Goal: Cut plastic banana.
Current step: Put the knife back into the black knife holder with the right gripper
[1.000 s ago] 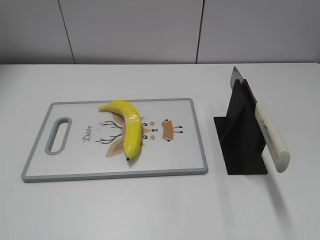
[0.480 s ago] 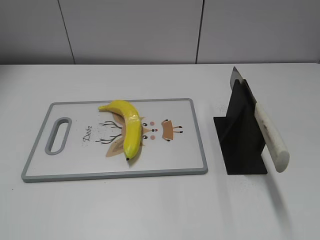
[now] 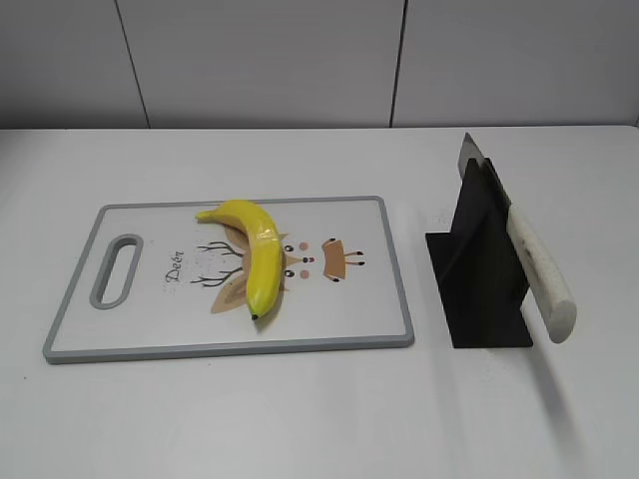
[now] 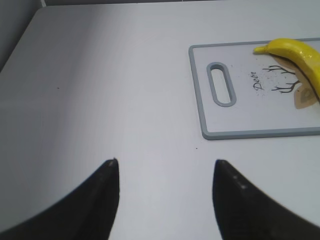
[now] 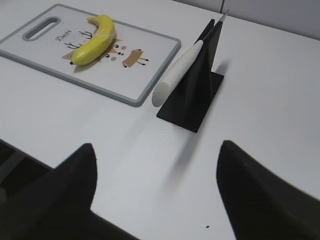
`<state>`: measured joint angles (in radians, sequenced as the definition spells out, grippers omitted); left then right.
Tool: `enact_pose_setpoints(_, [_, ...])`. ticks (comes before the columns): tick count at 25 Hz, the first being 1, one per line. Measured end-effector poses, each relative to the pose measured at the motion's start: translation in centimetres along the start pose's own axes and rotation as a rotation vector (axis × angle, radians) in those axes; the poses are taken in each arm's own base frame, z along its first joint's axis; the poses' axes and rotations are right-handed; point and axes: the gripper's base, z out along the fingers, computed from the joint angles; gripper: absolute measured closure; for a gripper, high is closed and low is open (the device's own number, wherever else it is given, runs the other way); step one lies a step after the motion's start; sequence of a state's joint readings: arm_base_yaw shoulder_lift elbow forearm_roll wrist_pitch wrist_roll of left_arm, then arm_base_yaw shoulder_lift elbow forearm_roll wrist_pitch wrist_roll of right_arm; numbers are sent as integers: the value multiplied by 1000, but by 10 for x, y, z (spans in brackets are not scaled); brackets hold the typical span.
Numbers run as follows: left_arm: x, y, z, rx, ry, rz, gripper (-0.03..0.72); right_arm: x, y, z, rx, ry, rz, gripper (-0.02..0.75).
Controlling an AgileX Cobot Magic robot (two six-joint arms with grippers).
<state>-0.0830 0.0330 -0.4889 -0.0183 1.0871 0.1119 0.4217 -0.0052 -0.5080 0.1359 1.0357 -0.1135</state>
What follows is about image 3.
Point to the white handled kitchen knife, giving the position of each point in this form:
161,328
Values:
553,297

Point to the yellow plastic banana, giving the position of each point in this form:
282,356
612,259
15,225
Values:
267,257

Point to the white grey cutting board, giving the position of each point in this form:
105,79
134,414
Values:
153,283

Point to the black knife stand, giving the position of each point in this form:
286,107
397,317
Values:
480,279

